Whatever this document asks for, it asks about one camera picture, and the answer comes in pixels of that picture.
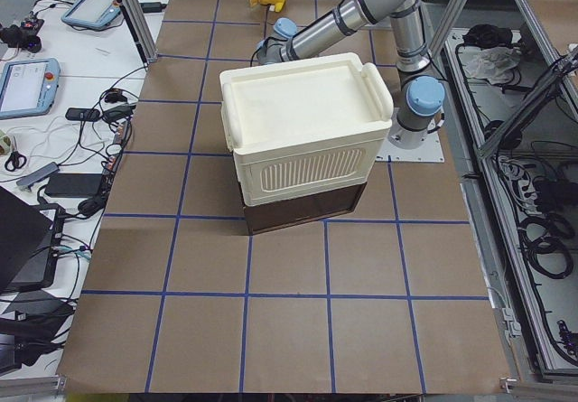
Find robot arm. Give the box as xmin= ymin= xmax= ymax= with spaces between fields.
xmin=253 ymin=0 xmax=433 ymax=86

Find dark wooden drawer cabinet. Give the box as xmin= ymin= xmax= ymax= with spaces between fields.
xmin=237 ymin=182 xmax=367 ymax=235

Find cream plastic storage box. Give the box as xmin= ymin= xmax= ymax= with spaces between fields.
xmin=219 ymin=53 xmax=394 ymax=206

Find black power adapter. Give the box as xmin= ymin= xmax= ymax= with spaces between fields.
xmin=45 ymin=173 xmax=102 ymax=198

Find crumpled white cloth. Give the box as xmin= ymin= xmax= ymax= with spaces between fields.
xmin=464 ymin=47 xmax=521 ymax=85

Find grey usb hub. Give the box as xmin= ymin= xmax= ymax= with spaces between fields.
xmin=16 ymin=162 xmax=60 ymax=190

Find black laptop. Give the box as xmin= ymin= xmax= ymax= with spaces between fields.
xmin=1 ymin=189 xmax=64 ymax=294

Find blue teach pendant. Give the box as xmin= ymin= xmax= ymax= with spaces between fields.
xmin=61 ymin=0 xmax=121 ymax=32
xmin=1 ymin=58 xmax=61 ymax=120

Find black scissors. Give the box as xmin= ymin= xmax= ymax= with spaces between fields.
xmin=4 ymin=150 xmax=27 ymax=173

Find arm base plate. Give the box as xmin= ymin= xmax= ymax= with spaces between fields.
xmin=376 ymin=118 xmax=445 ymax=164

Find aluminium frame post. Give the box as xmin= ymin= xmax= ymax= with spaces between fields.
xmin=116 ymin=0 xmax=158 ymax=65

